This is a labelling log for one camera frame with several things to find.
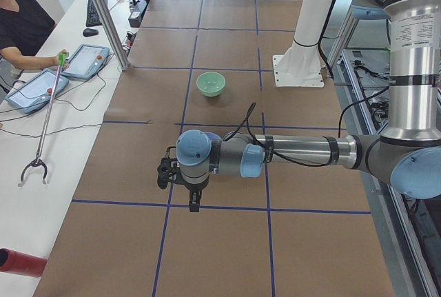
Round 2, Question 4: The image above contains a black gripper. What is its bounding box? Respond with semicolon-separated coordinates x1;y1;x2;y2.
185;182;207;212

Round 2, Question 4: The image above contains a silver reacher grabber tool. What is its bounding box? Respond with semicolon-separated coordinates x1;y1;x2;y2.
18;66;62;187

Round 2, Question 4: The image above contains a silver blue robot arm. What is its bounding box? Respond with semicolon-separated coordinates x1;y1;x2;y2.
157;0;440;212

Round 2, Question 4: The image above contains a green ceramic bowl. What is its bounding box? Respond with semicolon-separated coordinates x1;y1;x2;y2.
196;72;226;98

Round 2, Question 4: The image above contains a person's hand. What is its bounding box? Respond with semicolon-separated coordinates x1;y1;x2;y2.
54;50;69;69

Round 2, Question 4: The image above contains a far blue teach pendant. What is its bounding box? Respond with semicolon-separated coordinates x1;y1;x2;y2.
61;44;110;80

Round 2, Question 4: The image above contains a blue teach pendant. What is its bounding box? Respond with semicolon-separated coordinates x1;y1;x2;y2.
6;69;56;114
61;44;110;80

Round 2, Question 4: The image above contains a red cylinder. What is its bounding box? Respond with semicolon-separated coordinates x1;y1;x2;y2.
1;248;48;278

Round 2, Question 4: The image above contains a near blue teach pendant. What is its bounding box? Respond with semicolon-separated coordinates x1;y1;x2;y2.
6;69;56;114

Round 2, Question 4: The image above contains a black computer mouse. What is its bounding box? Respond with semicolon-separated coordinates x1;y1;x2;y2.
83;28;99;37

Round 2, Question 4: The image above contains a black keyboard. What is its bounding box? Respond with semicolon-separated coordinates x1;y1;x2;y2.
85;0;102;28

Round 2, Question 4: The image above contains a person in black shirt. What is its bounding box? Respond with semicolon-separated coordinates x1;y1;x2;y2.
1;0;59;70

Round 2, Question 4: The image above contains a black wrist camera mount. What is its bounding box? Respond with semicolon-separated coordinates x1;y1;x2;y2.
157;146;184;190

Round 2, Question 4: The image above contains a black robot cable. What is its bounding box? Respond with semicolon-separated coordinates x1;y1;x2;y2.
223;102;347;167

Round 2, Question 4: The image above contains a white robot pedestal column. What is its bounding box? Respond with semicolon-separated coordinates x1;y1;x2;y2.
273;0;334;88

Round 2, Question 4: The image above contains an aluminium frame post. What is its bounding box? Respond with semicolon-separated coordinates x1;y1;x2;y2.
93;0;130;71

